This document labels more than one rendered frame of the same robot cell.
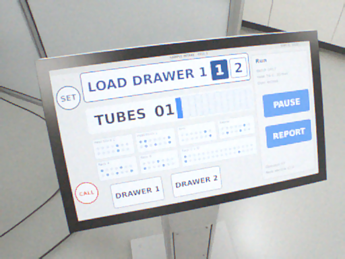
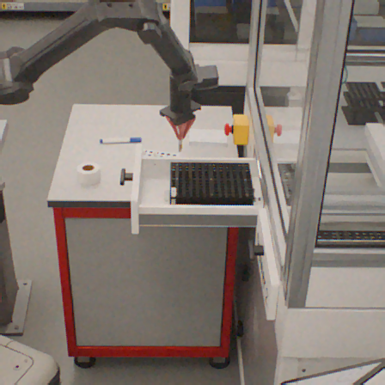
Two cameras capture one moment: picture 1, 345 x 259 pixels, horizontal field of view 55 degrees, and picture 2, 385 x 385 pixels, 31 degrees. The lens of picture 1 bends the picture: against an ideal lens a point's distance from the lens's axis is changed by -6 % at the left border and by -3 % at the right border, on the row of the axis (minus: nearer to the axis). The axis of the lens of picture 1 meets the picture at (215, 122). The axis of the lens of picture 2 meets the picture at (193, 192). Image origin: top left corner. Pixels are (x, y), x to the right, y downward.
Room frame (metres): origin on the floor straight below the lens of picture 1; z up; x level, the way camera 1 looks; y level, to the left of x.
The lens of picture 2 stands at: (0.96, -0.21, 1.93)
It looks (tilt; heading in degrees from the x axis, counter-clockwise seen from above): 34 degrees down; 160
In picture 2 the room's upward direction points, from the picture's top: 2 degrees clockwise
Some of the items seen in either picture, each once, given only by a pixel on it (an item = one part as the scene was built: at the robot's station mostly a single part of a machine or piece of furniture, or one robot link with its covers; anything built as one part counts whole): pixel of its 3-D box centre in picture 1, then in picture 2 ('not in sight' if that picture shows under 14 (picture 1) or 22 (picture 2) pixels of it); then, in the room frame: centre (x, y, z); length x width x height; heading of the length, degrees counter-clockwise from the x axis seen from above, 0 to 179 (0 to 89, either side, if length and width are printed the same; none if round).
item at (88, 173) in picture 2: not in sight; (88, 173); (-0.84, 0.11, 0.78); 0.07 x 0.07 x 0.04
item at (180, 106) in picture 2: not in sight; (180, 101); (-0.65, 0.34, 1.08); 0.10 x 0.07 x 0.07; 114
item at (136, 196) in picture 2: not in sight; (137, 186); (-0.59, 0.20, 0.87); 0.29 x 0.02 x 0.11; 162
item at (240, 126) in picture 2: not in sight; (239, 129); (-0.81, 0.59, 0.88); 0.07 x 0.05 x 0.07; 162
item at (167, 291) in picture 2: not in sight; (150, 238); (-0.97, 0.34, 0.38); 0.62 x 0.58 x 0.76; 162
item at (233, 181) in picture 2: not in sight; (210, 189); (-0.52, 0.39, 0.87); 0.22 x 0.18 x 0.06; 72
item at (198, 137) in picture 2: not in sight; (208, 137); (-0.96, 0.55, 0.77); 0.13 x 0.09 x 0.02; 68
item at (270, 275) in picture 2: not in sight; (265, 261); (-0.19, 0.40, 0.87); 0.29 x 0.02 x 0.11; 162
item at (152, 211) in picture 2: not in sight; (213, 190); (-0.52, 0.40, 0.86); 0.40 x 0.26 x 0.06; 72
